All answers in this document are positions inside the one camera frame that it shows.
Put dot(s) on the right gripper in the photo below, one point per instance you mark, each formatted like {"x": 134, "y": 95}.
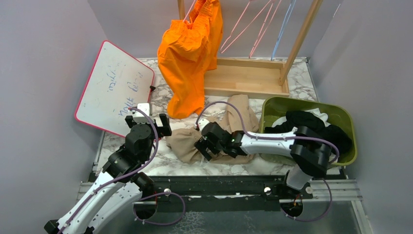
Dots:
{"x": 202, "y": 144}

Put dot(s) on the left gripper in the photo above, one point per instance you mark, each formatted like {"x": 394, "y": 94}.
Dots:
{"x": 165, "y": 130}

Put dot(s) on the olive green plastic basket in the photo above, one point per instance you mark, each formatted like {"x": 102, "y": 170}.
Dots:
{"x": 274, "y": 108}

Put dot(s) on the orange shorts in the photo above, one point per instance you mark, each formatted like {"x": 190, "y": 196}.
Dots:
{"x": 187, "y": 51}

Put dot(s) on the blue wire hanger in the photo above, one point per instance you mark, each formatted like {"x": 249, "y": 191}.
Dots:
{"x": 283, "y": 27}

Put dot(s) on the white shorts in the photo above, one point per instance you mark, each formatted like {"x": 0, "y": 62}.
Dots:
{"x": 312, "y": 118}

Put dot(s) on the black shorts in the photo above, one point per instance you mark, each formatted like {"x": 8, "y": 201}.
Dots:
{"x": 332, "y": 133}

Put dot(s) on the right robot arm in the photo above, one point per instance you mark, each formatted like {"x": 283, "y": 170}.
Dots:
{"x": 310, "y": 152}

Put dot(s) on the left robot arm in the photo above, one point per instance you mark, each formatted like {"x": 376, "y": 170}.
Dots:
{"x": 121, "y": 181}

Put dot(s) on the wooden clothes rack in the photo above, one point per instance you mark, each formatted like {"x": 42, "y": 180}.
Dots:
{"x": 254, "y": 77}

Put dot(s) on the pink framed whiteboard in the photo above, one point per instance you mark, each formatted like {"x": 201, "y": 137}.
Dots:
{"x": 117, "y": 81}

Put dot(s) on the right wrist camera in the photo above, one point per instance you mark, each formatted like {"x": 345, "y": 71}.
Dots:
{"x": 202, "y": 123}

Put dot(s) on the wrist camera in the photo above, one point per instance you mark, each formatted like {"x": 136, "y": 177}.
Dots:
{"x": 202, "y": 123}
{"x": 139, "y": 113}

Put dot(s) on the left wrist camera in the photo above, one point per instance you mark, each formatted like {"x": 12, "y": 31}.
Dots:
{"x": 139, "y": 113}

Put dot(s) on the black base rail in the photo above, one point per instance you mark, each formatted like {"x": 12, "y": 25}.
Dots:
{"x": 172, "y": 194}

